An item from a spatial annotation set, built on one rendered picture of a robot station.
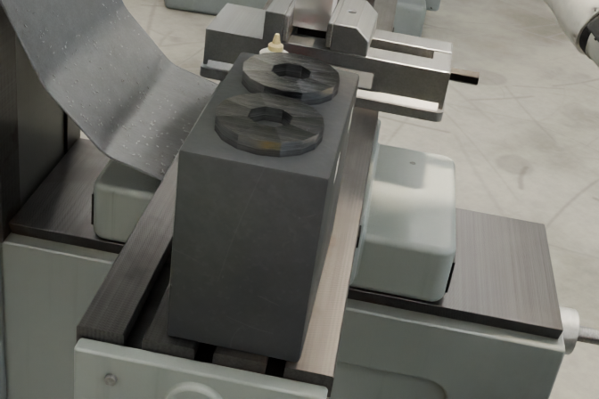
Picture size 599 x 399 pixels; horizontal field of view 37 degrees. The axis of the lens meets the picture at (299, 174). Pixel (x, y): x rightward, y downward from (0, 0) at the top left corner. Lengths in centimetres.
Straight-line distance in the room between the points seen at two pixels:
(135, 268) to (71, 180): 54
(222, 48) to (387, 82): 24
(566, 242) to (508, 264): 158
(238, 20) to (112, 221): 34
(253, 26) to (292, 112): 56
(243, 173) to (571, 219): 244
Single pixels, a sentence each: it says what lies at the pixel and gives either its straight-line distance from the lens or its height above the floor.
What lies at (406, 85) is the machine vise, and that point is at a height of 97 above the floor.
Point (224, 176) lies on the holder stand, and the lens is 70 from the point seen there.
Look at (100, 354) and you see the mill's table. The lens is 80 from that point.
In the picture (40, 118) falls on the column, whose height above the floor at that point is 83.
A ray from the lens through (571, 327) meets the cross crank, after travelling 140.
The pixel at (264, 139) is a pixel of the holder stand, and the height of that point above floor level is 113.
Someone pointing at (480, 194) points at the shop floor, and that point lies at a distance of 307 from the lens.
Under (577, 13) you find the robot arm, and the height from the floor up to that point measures 119.
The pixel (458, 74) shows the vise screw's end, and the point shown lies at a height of 98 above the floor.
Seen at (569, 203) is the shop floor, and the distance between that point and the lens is 316.
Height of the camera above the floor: 145
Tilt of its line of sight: 29 degrees down
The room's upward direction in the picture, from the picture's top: 8 degrees clockwise
